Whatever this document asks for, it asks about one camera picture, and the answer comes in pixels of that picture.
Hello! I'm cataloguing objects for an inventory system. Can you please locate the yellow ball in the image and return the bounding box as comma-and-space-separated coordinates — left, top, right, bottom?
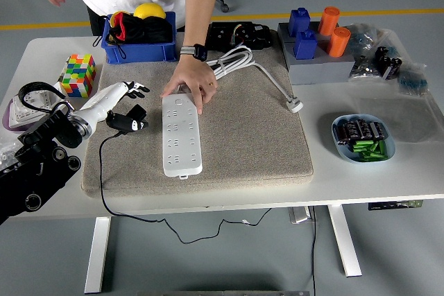
133, 3, 167, 19

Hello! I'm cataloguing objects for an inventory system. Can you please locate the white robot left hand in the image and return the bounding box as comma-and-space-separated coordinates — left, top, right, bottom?
71, 80, 151, 134

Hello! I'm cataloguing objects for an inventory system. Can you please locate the clear bag of blue parts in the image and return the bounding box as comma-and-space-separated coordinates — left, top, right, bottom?
395, 62, 430, 98

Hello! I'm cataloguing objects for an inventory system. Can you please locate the white table leg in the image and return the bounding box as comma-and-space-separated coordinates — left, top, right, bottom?
84, 216, 112, 295
327, 204, 364, 278

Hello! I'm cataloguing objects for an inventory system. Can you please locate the white power strip cord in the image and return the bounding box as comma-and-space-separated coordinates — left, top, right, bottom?
178, 45, 305, 114

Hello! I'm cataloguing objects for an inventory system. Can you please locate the black hanging cable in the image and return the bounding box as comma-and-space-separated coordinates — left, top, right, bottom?
310, 205, 318, 296

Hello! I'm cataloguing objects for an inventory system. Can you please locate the grey peg block base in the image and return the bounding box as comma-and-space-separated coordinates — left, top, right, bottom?
277, 21, 357, 85

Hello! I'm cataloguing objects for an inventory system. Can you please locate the blue square peg block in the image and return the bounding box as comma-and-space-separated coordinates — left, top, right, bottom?
288, 8, 311, 37
293, 29, 318, 60

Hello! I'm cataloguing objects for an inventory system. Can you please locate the person's left hand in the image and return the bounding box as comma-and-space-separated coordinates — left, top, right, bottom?
160, 55, 219, 115

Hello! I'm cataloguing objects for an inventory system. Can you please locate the thin black adapter cord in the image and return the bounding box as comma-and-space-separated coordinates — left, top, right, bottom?
99, 130, 273, 245

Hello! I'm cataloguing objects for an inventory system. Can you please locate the clear bag of small resistors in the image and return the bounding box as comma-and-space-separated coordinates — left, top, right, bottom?
346, 22, 382, 56

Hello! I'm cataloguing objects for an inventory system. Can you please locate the colourful puzzle cube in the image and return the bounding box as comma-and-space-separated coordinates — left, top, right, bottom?
58, 53, 97, 98

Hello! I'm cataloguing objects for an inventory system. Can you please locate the white device with purple base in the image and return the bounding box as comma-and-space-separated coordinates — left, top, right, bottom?
1, 82, 69, 133

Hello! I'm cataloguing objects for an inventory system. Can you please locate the black wrist watch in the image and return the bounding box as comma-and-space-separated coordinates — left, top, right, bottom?
179, 43, 208, 63

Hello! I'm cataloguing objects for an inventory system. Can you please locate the blue plastic bin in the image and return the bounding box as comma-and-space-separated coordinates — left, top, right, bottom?
100, 10, 178, 64

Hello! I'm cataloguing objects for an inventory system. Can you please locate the black power adapter plug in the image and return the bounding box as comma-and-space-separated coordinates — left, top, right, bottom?
126, 104, 148, 123

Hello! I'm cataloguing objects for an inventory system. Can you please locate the grey-brown fabric mat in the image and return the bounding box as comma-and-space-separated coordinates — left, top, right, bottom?
80, 31, 315, 199

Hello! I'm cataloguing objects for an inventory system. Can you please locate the pile of green cylinders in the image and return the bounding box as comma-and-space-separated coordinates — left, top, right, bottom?
352, 139, 389, 162

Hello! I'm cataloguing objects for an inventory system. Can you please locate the black electronic socket module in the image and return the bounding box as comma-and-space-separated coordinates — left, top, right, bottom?
204, 21, 273, 51

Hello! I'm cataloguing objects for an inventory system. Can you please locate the white power strip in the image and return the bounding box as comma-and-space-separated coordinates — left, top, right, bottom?
161, 93, 204, 180

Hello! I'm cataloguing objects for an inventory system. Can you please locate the silver metal bracket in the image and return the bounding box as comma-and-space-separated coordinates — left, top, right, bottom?
288, 207, 316, 224

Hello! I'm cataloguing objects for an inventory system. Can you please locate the orange cylinder peg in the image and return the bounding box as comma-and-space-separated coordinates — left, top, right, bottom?
317, 6, 341, 36
326, 26, 352, 58

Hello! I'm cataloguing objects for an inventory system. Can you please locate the large empty clear bag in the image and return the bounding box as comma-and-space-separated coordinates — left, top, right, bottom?
348, 87, 444, 144

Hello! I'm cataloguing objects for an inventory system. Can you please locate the light blue dish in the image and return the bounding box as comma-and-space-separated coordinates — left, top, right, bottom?
331, 113, 397, 164

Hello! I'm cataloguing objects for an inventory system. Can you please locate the clear bag of dark parts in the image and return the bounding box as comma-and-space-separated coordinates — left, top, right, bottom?
348, 53, 382, 84

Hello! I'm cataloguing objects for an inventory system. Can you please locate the black table control box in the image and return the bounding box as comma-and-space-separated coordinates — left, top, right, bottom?
368, 200, 424, 211

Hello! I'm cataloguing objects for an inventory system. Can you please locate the clear bag of black capacitors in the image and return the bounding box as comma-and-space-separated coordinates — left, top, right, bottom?
373, 28, 405, 82

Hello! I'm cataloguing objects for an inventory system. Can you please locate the pile of black capacitors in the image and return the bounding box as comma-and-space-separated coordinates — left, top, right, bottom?
334, 118, 388, 146

